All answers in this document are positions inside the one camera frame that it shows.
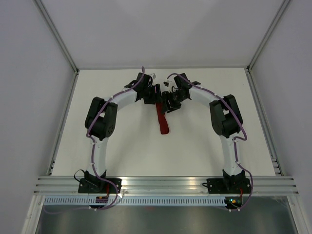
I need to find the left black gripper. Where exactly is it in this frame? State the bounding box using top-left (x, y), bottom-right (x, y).
top-left (143, 84), bottom-right (162, 105)

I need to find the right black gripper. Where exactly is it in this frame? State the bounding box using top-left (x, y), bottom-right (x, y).
top-left (161, 90), bottom-right (186, 114)

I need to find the dark red cloth napkin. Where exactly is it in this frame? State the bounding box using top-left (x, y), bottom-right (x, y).
top-left (156, 102), bottom-right (170, 135)

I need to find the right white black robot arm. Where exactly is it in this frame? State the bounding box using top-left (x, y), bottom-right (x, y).
top-left (155, 73), bottom-right (252, 194)

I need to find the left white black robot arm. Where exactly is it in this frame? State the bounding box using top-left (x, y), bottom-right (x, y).
top-left (79, 72), bottom-right (161, 193)

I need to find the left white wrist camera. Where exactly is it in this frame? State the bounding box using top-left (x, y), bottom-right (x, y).
top-left (148, 73), bottom-right (156, 82)

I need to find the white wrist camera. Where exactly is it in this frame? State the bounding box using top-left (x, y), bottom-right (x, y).
top-left (148, 73), bottom-right (156, 82)
top-left (163, 77), bottom-right (176, 89)

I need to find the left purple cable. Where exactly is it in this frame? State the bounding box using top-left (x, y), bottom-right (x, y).
top-left (86, 65), bottom-right (147, 215)

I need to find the purple cable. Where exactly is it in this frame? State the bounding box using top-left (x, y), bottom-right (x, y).
top-left (168, 73), bottom-right (254, 213)
top-left (86, 65), bottom-right (147, 215)

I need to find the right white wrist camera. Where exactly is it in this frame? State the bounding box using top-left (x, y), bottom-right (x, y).
top-left (163, 77), bottom-right (176, 89)

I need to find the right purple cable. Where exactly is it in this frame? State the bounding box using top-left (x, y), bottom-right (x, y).
top-left (168, 73), bottom-right (254, 213)

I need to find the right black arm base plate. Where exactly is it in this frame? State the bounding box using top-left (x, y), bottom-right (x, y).
top-left (201, 178), bottom-right (252, 195)

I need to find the left aluminium frame post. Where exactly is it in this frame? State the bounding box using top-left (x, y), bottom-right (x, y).
top-left (33, 0), bottom-right (79, 74)

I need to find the aluminium frame post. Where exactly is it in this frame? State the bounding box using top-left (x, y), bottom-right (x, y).
top-left (33, 0), bottom-right (79, 74)
top-left (246, 0), bottom-right (292, 73)

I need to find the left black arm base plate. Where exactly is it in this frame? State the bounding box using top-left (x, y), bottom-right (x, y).
top-left (78, 178), bottom-right (122, 194)

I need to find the white slotted cable duct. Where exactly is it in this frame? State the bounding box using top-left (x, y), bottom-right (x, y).
top-left (43, 195), bottom-right (226, 207)

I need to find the aluminium mounting rail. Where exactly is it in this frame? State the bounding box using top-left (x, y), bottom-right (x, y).
top-left (33, 176), bottom-right (299, 196)

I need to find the right aluminium frame post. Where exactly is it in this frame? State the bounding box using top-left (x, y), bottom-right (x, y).
top-left (246, 0), bottom-right (292, 73)

